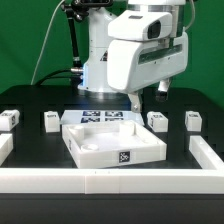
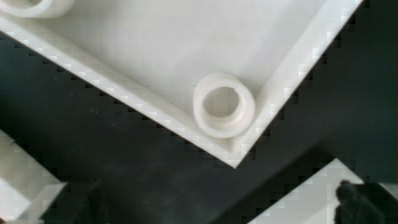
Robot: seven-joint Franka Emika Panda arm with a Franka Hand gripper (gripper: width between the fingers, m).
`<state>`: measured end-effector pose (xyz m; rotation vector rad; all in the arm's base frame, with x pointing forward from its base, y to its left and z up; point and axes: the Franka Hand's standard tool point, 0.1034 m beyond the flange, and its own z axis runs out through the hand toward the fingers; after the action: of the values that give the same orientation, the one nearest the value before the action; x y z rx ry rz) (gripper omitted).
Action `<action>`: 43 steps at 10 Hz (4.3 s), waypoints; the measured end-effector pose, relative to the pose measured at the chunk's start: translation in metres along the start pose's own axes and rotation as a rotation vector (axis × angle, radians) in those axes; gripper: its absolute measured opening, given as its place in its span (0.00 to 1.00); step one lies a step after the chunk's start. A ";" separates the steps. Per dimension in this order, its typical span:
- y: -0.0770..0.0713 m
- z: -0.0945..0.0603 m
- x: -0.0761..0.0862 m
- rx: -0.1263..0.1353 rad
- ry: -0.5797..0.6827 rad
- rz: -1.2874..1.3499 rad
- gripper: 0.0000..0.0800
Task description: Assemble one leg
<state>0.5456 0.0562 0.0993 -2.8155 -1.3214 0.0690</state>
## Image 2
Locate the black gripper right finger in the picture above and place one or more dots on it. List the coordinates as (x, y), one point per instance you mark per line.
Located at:
(368, 203)

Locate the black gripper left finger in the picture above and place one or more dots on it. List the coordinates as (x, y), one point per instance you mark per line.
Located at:
(78, 207)

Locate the white square tabletop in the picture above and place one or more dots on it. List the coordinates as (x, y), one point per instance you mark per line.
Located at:
(142, 46)

